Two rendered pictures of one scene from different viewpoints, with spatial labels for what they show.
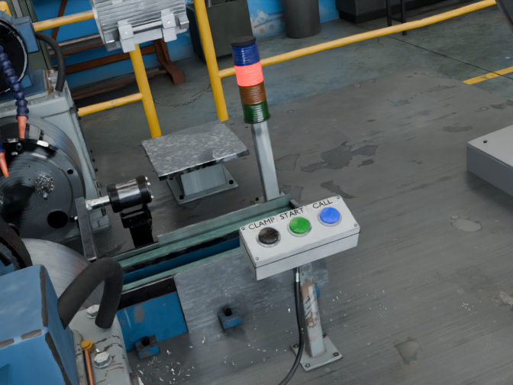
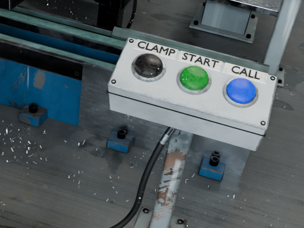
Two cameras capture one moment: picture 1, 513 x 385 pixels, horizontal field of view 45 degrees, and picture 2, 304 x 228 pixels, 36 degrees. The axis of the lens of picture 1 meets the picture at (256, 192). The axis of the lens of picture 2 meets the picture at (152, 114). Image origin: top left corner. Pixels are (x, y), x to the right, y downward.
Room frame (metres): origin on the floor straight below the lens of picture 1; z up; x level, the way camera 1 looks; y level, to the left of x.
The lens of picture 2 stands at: (0.39, -0.19, 1.32)
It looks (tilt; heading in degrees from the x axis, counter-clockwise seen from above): 35 degrees down; 23
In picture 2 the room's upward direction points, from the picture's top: 11 degrees clockwise
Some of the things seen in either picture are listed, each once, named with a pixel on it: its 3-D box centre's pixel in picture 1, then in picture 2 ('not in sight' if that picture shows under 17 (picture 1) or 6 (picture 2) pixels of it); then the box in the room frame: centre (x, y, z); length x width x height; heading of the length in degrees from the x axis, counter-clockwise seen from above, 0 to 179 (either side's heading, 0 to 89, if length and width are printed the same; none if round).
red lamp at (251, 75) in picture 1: (249, 72); not in sight; (1.38, -0.03, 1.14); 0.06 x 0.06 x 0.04
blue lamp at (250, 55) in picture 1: (245, 53); not in sight; (1.38, -0.03, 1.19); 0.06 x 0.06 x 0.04
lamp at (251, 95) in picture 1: (252, 91); not in sight; (1.38, -0.03, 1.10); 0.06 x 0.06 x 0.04
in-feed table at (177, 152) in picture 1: (196, 164); (230, 2); (1.57, 0.15, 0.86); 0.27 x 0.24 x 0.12; 14
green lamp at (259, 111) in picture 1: (255, 109); not in sight; (1.38, -0.03, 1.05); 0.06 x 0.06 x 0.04
